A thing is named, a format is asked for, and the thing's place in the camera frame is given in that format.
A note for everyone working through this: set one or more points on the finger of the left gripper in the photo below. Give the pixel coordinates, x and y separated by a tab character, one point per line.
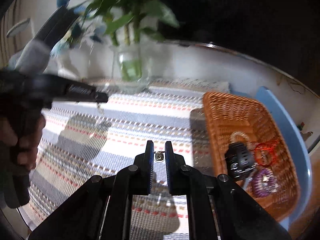
74	91

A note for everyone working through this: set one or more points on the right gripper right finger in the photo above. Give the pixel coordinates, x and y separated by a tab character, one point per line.
218	208

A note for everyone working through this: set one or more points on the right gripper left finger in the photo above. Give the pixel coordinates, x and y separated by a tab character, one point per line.
101	207

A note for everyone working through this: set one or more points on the person's grey sleeved forearm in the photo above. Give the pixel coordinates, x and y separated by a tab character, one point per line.
33	59

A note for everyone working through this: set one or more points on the person's left hand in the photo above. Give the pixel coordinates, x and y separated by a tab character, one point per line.
28	143

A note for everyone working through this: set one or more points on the striped woven table mat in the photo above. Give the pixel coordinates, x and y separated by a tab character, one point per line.
82	139

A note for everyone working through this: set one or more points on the brown wicker basket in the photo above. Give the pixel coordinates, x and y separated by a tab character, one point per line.
232	118

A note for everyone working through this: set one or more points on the glass vase with water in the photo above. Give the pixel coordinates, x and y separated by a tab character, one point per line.
130	69

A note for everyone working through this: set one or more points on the green leafy plant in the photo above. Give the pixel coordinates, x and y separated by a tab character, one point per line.
128	15

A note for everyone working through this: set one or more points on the white lace doily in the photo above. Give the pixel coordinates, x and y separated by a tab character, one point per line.
193	84

